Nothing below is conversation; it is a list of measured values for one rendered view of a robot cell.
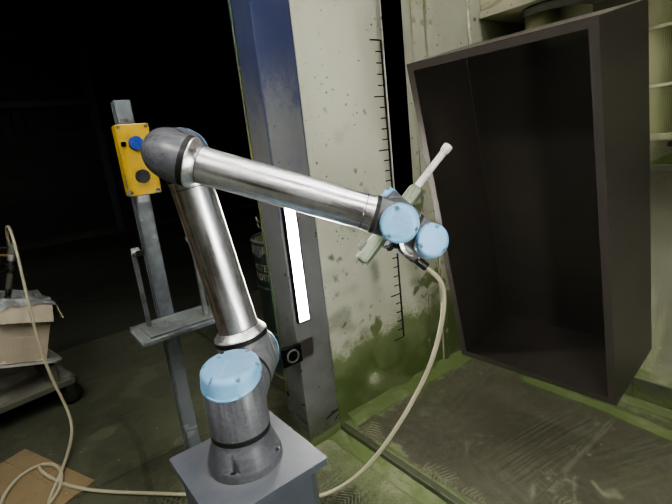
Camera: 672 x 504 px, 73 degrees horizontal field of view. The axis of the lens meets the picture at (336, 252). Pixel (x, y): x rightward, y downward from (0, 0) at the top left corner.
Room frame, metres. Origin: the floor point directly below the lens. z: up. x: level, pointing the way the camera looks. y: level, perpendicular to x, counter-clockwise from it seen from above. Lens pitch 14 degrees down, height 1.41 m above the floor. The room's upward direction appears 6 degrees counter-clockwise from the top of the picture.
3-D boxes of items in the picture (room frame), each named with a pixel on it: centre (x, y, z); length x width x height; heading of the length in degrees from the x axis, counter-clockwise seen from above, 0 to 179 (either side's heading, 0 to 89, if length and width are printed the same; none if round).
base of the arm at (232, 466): (1.02, 0.29, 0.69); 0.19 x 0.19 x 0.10
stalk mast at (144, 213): (1.79, 0.74, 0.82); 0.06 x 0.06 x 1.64; 36
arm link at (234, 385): (1.03, 0.29, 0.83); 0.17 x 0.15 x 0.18; 177
